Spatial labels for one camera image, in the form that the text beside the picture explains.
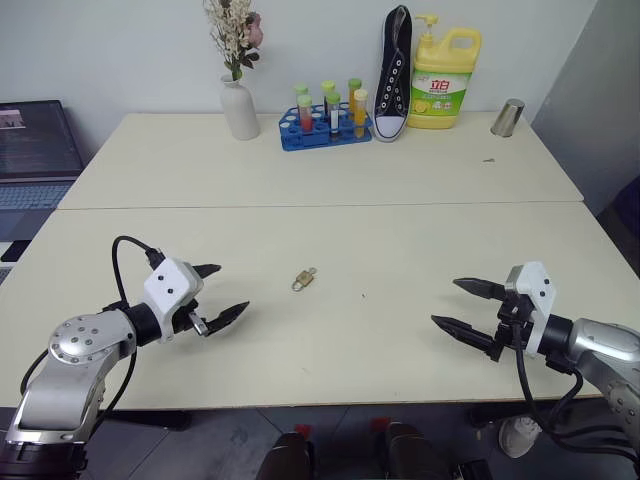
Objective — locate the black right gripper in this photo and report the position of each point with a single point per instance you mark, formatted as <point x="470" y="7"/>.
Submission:
<point x="512" y="322"/>

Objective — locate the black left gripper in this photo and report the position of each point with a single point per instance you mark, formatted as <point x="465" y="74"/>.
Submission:
<point x="194" y="312"/>

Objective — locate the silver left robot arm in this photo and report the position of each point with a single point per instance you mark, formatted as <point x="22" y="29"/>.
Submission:
<point x="75" y="360"/>

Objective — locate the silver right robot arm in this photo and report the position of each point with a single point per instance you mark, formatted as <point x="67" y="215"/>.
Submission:
<point x="607" y="350"/>

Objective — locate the small brass padlock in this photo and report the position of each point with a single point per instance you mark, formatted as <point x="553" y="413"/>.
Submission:
<point x="302" y="281"/>

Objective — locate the white sneaker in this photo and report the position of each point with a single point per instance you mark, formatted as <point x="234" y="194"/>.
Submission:
<point x="517" y="437"/>

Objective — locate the dark rounded shape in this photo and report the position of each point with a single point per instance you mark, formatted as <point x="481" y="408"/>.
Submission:
<point x="287" y="457"/>
<point x="412" y="452"/>

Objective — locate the dark blue chair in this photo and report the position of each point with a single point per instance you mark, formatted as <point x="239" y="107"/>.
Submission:
<point x="622" y="225"/>

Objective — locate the white ceramic vase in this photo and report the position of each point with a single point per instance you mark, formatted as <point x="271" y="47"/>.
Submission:
<point x="240" y="112"/>

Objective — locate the blue test tube rack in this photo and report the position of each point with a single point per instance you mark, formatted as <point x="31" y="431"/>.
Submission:
<point x="320" y="140"/>

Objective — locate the upturned steel cup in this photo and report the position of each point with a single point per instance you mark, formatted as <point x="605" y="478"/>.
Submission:
<point x="507" y="119"/>

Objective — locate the green-capped red liquid tube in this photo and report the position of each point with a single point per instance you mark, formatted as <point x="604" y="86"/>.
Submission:
<point x="304" y="115"/>

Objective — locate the black smartphone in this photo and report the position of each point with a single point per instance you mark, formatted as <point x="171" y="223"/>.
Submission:
<point x="15" y="250"/>

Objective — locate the green-capped labelled dark tube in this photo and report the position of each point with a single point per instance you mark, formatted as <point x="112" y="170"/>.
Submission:
<point x="333" y="115"/>

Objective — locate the green-capped empty test tube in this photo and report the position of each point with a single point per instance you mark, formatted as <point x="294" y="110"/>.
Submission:
<point x="300" y="90"/>

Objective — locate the yellow detergent pump bottle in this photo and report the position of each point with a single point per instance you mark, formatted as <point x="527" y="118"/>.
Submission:
<point x="440" y="85"/>

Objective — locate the yellow-capped orange liquid tube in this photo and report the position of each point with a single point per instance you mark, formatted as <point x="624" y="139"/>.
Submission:
<point x="360" y="112"/>

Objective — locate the open grey laptop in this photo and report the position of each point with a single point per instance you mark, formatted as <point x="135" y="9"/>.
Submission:
<point x="35" y="150"/>

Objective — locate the black canvas sneaker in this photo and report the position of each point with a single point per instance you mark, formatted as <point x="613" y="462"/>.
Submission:
<point x="392" y="90"/>

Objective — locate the green-capped orange liquid tube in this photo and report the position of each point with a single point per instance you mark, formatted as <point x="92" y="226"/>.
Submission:
<point x="354" y="95"/>

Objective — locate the grey partition panel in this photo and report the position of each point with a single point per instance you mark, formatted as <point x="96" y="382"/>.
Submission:
<point x="590" y="90"/>

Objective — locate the dried flower bouquet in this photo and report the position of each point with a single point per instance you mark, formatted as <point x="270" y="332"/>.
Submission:
<point x="232" y="35"/>

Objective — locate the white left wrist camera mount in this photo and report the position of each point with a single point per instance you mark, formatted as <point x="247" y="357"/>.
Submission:
<point x="167" y="285"/>

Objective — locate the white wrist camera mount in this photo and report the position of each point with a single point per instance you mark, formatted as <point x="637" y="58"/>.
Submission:
<point x="167" y="285"/>
<point x="537" y="295"/>

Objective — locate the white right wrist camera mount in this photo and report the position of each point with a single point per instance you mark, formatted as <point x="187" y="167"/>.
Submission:
<point x="537" y="295"/>

